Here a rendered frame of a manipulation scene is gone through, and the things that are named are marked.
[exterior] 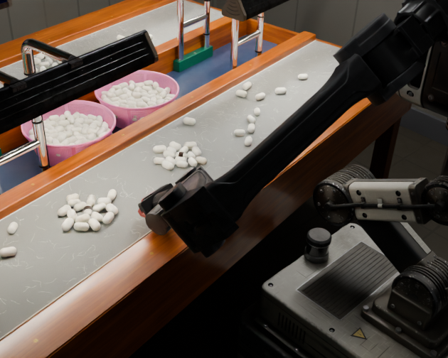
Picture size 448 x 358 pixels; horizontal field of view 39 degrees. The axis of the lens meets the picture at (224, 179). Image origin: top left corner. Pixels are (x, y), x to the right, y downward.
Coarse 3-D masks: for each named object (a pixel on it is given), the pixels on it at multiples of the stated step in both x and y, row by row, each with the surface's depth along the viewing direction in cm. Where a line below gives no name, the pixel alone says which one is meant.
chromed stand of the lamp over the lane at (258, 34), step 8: (264, 16) 220; (232, 24) 210; (232, 32) 211; (256, 32) 221; (232, 40) 212; (240, 40) 215; (248, 40) 218; (256, 40) 225; (232, 48) 214; (256, 48) 227; (232, 56) 215; (256, 56) 228; (232, 64) 217
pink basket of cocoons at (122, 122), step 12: (144, 72) 211; (156, 72) 210; (168, 84) 209; (96, 96) 196; (120, 108) 190; (132, 108) 190; (144, 108) 190; (156, 108) 193; (120, 120) 196; (132, 120) 195
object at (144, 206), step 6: (168, 186) 146; (156, 192) 143; (162, 192) 140; (150, 198) 142; (156, 198) 141; (138, 204) 141; (144, 204) 140; (150, 204) 141; (156, 204) 140; (144, 210) 140; (150, 210) 141
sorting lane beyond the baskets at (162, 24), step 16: (144, 16) 260; (160, 16) 260; (176, 16) 261; (192, 16) 262; (96, 32) 244; (112, 32) 245; (128, 32) 246; (160, 32) 247; (176, 32) 247; (64, 48) 231; (80, 48) 231; (96, 48) 232; (16, 64) 219
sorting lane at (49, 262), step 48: (336, 48) 240; (288, 96) 206; (144, 144) 179; (240, 144) 181; (48, 192) 159; (96, 192) 160; (144, 192) 160; (0, 240) 144; (48, 240) 144; (96, 240) 145; (0, 288) 131; (48, 288) 132; (0, 336) 121
